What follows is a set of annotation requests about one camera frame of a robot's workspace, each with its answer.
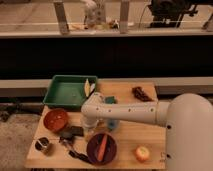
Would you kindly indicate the metal cup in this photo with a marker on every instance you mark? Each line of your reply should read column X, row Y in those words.
column 43, row 145

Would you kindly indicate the wooden table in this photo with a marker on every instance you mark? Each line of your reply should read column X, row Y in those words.
column 128, row 136

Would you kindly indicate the green plastic tray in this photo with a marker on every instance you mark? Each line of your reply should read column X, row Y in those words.
column 67, row 91

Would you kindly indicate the red bowl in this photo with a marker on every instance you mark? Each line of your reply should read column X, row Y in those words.
column 55, row 120

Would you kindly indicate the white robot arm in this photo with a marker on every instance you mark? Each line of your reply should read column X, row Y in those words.
column 188, row 119

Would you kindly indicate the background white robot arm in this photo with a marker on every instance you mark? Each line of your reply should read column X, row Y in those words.
column 90, row 8

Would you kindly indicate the red yellow apple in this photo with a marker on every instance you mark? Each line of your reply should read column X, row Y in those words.
column 142, row 153

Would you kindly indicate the blue small cup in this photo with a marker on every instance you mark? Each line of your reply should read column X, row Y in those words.
column 112, row 124

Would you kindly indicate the dark red grapes bunch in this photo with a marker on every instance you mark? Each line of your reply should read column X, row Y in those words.
column 140, row 94

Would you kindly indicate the black eraser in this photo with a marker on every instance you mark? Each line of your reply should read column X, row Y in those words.
column 76, row 131

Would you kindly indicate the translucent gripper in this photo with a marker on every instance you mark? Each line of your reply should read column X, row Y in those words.
column 88, row 124

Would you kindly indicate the black binder clip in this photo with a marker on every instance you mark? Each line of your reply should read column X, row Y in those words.
column 66, row 140

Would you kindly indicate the orange carrot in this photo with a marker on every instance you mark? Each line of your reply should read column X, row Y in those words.
column 102, row 148

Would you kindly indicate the black handled tool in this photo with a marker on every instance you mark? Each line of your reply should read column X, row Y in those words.
column 79, row 156

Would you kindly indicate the black machine in background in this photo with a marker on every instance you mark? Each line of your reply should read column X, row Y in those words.
column 169, row 13

